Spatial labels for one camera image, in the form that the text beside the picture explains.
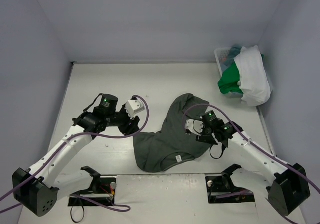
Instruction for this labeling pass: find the white laundry basket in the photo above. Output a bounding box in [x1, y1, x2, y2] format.
[214, 47, 275, 99]

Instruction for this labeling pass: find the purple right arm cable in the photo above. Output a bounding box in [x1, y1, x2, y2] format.
[182, 104, 320, 224]

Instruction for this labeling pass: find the light blue garment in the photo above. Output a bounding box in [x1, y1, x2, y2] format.
[223, 44, 242, 66]

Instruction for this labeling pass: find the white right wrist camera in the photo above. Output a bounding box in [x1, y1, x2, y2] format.
[185, 119, 204, 135]

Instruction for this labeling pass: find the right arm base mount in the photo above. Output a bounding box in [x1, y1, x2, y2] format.
[205, 164, 255, 204]

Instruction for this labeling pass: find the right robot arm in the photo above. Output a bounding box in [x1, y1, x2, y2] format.
[185, 111, 311, 216]

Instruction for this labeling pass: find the grey t shirt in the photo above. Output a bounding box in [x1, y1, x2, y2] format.
[133, 93, 210, 173]

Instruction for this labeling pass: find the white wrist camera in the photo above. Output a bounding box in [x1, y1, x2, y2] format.
[124, 99, 145, 119]
[185, 119, 204, 135]

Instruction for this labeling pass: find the black loop cable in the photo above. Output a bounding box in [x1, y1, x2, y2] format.
[70, 196, 85, 222]

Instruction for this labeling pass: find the white t shirt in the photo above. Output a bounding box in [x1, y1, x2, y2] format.
[234, 45, 272, 107]

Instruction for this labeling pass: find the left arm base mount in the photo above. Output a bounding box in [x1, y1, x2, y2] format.
[69, 166, 117, 206]

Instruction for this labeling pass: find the green t shirt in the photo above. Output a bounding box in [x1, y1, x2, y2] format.
[217, 54, 265, 95]

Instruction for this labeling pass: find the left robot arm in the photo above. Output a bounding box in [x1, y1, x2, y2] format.
[12, 93, 149, 217]

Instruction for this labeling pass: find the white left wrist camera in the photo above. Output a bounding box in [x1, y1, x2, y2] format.
[124, 99, 145, 119]

